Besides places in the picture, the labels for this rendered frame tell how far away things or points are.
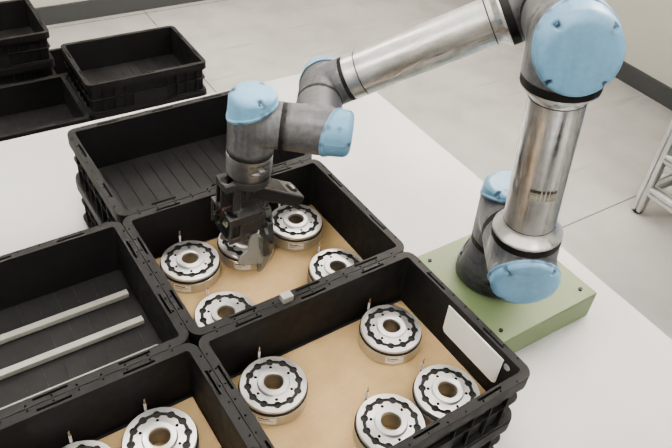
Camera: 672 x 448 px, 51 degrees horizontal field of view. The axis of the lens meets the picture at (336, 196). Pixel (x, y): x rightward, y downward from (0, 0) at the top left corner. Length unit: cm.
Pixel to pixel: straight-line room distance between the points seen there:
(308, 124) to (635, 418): 79
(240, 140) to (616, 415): 82
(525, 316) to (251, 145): 64
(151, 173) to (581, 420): 96
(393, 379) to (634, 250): 190
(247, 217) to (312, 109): 22
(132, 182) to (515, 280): 78
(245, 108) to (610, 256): 204
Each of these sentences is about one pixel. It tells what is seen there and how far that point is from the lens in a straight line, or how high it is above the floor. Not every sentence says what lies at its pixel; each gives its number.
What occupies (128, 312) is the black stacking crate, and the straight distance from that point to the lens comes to 124.
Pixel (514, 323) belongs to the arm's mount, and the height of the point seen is 76.
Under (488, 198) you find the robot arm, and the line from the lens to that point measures 130.
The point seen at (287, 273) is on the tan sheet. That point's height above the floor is 83.
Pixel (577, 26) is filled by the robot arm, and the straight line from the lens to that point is 96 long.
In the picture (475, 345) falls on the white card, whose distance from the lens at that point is 114.
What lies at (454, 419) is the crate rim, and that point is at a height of 93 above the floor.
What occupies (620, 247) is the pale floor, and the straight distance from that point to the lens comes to 291.
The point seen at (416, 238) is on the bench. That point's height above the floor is 70.
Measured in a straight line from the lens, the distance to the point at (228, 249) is 129.
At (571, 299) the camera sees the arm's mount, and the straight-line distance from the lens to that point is 147.
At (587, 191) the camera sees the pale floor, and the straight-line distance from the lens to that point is 314.
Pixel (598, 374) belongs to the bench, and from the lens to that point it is 145.
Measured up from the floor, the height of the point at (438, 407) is 86.
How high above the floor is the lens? 174
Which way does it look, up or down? 39 degrees down
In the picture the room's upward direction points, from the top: 6 degrees clockwise
